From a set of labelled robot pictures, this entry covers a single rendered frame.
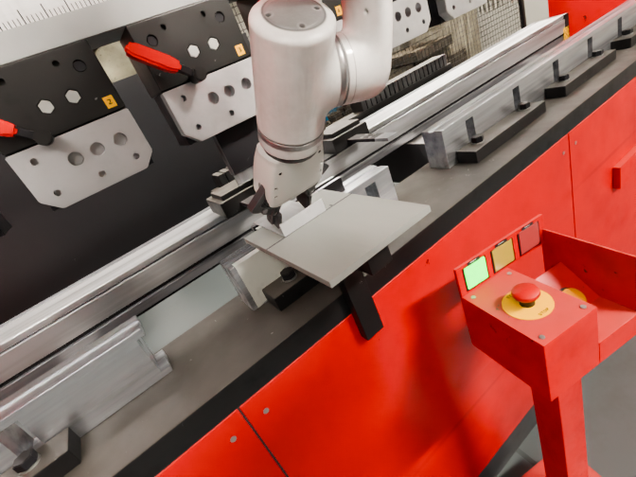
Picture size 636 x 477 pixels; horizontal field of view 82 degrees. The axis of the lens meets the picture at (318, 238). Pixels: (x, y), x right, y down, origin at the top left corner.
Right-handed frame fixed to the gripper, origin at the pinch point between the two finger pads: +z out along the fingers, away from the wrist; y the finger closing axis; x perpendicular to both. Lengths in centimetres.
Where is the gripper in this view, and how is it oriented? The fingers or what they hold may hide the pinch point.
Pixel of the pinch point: (289, 207)
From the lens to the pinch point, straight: 61.8
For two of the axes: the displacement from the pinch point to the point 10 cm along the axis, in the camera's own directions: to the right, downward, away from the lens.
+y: -7.6, 5.3, -3.8
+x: 6.4, 6.8, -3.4
